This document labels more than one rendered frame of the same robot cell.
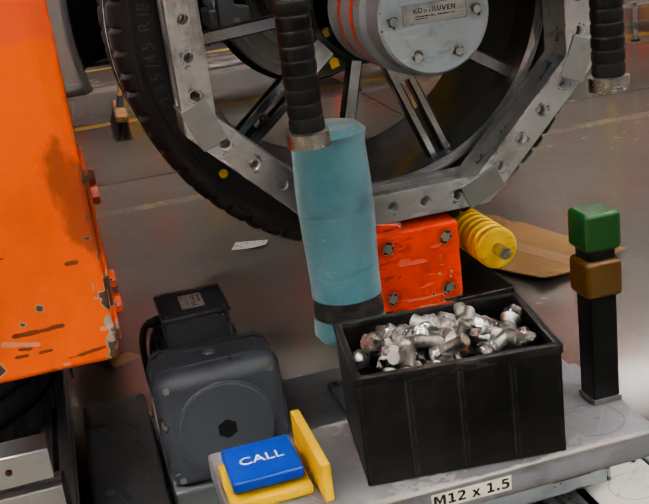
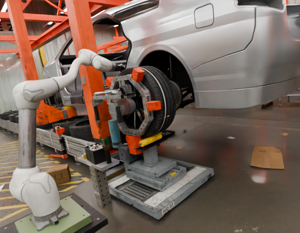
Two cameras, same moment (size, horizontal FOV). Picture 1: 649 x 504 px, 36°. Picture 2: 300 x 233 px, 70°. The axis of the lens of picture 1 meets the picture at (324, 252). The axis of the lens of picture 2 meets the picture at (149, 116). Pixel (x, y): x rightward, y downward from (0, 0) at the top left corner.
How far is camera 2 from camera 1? 194 cm
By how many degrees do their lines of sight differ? 59
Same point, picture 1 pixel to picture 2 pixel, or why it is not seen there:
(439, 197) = (133, 133)
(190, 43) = not seen: hidden behind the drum
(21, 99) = (92, 110)
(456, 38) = (114, 113)
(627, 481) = (165, 193)
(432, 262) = (132, 142)
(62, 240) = (95, 125)
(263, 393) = (125, 152)
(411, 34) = (111, 111)
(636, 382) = (217, 189)
